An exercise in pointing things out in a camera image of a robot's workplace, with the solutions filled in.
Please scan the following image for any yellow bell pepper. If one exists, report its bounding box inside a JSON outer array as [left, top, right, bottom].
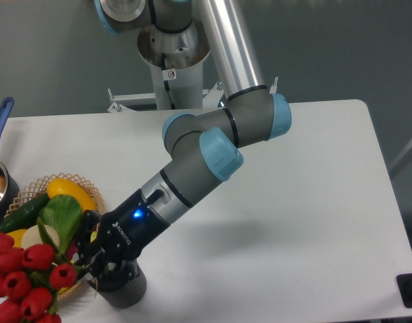
[[7, 229, 27, 248]]

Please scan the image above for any yellow banana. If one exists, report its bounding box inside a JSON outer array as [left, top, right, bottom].
[[58, 230, 97, 300]]

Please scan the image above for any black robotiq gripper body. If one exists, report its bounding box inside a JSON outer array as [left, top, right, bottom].
[[91, 189, 169, 269]]

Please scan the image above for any black device at edge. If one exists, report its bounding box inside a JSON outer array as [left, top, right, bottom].
[[396, 273, 412, 308]]

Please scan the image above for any blue handled saucepan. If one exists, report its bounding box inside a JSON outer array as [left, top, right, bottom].
[[0, 97, 19, 224]]

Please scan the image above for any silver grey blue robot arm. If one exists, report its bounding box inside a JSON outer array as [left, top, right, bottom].
[[76, 1, 292, 296]]

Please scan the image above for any red tulip bouquet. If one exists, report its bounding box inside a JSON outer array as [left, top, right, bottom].
[[0, 224, 86, 322]]

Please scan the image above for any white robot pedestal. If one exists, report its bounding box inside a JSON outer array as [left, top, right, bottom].
[[106, 16, 279, 113]]

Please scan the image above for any dark grey ribbed vase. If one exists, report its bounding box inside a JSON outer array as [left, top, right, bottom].
[[88, 265, 147, 308]]

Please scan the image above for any purple sweet potato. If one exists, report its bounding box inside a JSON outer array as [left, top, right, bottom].
[[66, 241, 78, 260]]

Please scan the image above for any green cucumber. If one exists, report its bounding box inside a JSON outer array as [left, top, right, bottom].
[[0, 192, 50, 234]]

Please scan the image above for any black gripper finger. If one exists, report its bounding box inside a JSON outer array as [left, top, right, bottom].
[[73, 210, 104, 266], [79, 252, 138, 291]]

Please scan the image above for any woven wicker basket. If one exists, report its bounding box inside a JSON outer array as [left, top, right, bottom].
[[3, 172, 105, 300]]

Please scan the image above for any green bok choy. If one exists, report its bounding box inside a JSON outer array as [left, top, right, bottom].
[[39, 194, 83, 253]]

